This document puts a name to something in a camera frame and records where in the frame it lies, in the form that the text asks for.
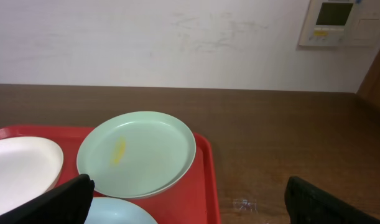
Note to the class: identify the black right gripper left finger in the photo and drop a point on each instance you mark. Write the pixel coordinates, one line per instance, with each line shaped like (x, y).
(68, 203)

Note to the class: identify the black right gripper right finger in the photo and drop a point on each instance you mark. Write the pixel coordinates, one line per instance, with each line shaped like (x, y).
(307, 204)

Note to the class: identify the light blue plate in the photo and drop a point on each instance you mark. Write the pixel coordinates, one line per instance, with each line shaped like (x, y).
(106, 210)

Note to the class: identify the white plate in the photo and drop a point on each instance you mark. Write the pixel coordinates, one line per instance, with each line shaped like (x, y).
(29, 167)

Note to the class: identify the red plastic tray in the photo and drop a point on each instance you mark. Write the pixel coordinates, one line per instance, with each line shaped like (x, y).
(193, 199)

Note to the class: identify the green plate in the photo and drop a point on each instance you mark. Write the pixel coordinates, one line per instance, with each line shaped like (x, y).
(137, 155)

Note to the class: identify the white wall control panel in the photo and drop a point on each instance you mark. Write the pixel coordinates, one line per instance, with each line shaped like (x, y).
(336, 23)

